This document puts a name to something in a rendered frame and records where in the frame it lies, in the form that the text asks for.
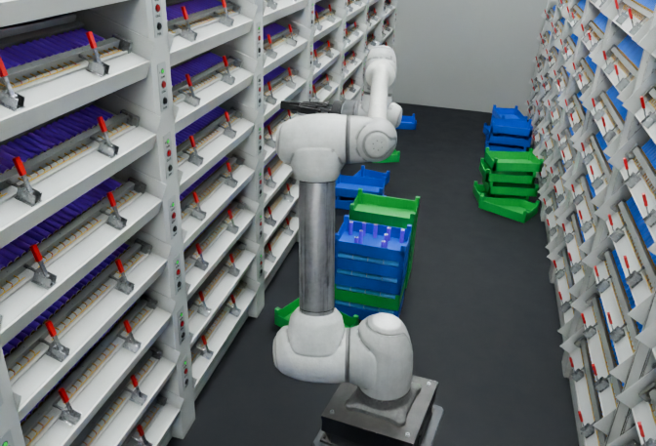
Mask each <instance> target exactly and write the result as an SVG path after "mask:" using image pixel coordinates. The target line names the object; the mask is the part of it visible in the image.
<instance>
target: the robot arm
mask: <svg viewBox="0 0 656 446"><path fill-rule="evenodd" d="M395 79H396V57H395V53H394V50H393V49H392V48H391V47H389V46H381V45H379V46H375V47H374V48H372V49H371V50H370V52H369V54H368V56H367V59H366V63H365V66H364V75H363V82H364V93H363V98H362V101H353V100H345V101H333V104H329V102H328V101H303V102H299V101H281V103H280V108H281V109H289V110H298V112H299V113H304V114H307V115H304V116H299V117H296V118H293V119H290V120H288V121H285V122H283V123H282V124H280V125H279V126H278V129H277V133H276V141H275V150H276V153H277V155H278V157H279V158H280V159H281V160H282V161H283V162H284V163H287V164H291V168H292V170H293V174H294V176H295V178H296V180H298V181H299V258H300V306H299V307H297V308H296V309H295V311H294V312H293V313H292V314H291V316H290V321H289V325H288V326H283V327H282V328H281V329H280V330H279V331H278V332H277V334H276V336H275V337H274V340H273V346H272V354H273V362H274V365H275V367H276V368H277V369H278V370H279V371H280V372H281V373H282V374H284V375H286V376H288V377H291V378H293V379H296V380H300V381H304V382H312V383H325V384H336V383H351V384H353V385H357V389H356V390H355V392H354V393H353V395H352V397H351V398H350V399H349V400H348V401H347V402H346V409H347V410H348V411H352V412H359V413H362V414H365V415H368V416H371V417H375V418H378V419H381V420H384V421H387V422H390V423H392V424H394V425H396V426H405V424H406V416H407V414H408V412H409V410H410V408H411V406H412V404H413V402H414V399H415V397H416V396H417V394H418V393H420V392H421V385H420V384H418V383H411V379H412V373H413V348H412V344H411V340H410V336H409V333H408V331H407V328H406V326H405V325H404V323H403V322H402V321H401V320H400V319H399V318H398V317H396V316H395V315H392V314H390V313H383V312H382V313H376V314H372V315H369V316H368V317H366V318H365V319H363V320H362V321H361V322H360V324H359V325H357V326H354V327H351V328H345V324H344V320H343V316H342V314H341V313H340V312H339V311H338V310H337V309H336V308H335V185H336V179H337V178H338V177H339V175H340V173H341V170H342V167H343V164H353V163H365V162H380V161H383V160H385V159H387V158H388V157H389V156H390V155H391V154H392V153H393V151H394V149H395V147H396V143H397V134H396V130H395V128H397V127H398V126H399V125H400V123H401V119H402V108H401V107H400V106H399V105H398V104H397V103H395V102H392V99H391V97H392V90H393V86H394V84H395Z"/></svg>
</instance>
